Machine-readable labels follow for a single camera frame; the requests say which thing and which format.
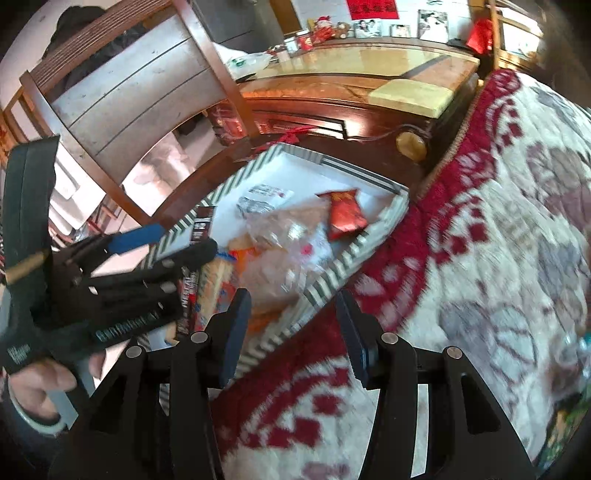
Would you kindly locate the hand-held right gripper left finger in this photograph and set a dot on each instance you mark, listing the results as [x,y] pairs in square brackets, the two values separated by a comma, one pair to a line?
[235,332]

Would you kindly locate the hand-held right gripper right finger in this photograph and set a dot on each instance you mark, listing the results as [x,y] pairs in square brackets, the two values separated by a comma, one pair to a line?
[355,337]

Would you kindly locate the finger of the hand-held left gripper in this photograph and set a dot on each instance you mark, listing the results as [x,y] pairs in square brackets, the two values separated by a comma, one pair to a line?
[194,256]
[138,237]

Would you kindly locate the dark brown bar packet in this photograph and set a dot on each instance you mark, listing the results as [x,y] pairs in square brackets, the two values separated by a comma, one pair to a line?
[203,226]

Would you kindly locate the orange cracker packet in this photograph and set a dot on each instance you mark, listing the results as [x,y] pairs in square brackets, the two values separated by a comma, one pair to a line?
[221,286]

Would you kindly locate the white snack packet black print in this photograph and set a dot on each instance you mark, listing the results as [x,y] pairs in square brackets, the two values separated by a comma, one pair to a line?
[268,196]

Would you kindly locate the red snack packet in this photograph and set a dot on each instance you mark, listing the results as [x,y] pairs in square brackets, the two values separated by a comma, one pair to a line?
[344,214]

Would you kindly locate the striped cardboard box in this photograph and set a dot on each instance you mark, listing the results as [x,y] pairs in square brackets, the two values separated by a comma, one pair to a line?
[364,184]

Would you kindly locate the person's left hand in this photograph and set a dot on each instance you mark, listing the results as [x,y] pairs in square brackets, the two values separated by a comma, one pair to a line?
[39,378]

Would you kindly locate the clear plastic snack bag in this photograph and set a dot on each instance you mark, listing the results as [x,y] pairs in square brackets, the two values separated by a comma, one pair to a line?
[286,249]

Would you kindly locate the wooden chair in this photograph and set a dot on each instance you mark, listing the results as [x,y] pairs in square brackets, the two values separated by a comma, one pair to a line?
[129,92]

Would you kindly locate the red and white printed blanket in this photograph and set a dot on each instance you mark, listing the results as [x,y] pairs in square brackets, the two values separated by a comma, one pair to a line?
[485,230]

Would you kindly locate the dark cloth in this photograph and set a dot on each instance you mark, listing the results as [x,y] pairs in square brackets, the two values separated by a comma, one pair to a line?
[92,41]

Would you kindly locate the white plastic bag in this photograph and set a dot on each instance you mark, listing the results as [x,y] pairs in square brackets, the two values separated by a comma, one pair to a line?
[247,62]

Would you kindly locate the wooden glass-top table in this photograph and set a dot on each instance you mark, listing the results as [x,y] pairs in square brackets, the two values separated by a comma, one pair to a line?
[332,92]

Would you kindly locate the dark green snack packet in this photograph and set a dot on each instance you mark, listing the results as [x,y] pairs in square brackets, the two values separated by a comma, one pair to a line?
[563,429]

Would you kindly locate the grey cabinet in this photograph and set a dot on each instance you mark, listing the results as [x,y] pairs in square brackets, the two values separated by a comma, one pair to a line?
[240,21]

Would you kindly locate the red jar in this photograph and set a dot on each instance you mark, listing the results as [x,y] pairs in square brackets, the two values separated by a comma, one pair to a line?
[304,41]

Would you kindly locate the yellow pad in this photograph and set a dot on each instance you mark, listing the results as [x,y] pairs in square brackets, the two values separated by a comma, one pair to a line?
[411,94]

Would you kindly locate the red doll figurine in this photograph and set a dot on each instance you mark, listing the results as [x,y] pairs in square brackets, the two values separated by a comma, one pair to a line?
[324,28]

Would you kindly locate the framed photo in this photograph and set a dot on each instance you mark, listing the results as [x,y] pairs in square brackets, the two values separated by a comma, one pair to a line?
[368,28]
[400,31]
[433,25]

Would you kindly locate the red cloth bag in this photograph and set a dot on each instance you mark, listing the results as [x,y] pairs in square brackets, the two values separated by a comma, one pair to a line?
[480,37]

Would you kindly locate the red wall poster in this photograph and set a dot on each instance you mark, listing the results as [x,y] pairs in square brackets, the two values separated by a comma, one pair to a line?
[371,9]

